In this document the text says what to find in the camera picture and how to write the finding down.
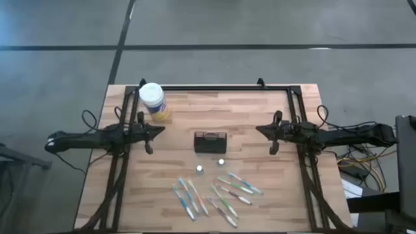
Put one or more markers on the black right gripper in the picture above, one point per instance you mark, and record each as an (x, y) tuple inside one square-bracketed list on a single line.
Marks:
[(282, 131)]

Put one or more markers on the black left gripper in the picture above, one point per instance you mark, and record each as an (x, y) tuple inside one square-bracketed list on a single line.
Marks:
[(138, 133)]

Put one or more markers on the small white round object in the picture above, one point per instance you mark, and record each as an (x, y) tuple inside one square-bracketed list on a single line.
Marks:
[(199, 168), (221, 161)]

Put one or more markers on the orange toothbrush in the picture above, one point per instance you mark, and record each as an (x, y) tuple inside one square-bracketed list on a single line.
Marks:
[(198, 197)]

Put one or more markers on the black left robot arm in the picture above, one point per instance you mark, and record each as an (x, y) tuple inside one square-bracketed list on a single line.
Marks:
[(81, 139)]

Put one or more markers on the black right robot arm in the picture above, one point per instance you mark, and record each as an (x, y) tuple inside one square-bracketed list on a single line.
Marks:
[(357, 135)]

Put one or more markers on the Lysol wipes canister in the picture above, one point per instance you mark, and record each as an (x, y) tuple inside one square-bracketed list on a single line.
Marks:
[(154, 97)]

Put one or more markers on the black power brick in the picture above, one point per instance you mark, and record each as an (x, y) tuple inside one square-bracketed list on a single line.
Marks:
[(354, 171)]

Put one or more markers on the white paper sheet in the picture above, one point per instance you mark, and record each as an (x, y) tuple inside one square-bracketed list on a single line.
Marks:
[(351, 188)]

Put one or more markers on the black stand foot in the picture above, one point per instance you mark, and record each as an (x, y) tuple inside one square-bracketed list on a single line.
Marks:
[(373, 203)]

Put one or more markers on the dark grey stand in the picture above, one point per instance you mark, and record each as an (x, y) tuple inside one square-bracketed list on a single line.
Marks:
[(22, 159)]

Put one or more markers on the black cabinet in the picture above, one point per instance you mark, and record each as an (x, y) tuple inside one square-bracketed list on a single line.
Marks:
[(406, 162)]

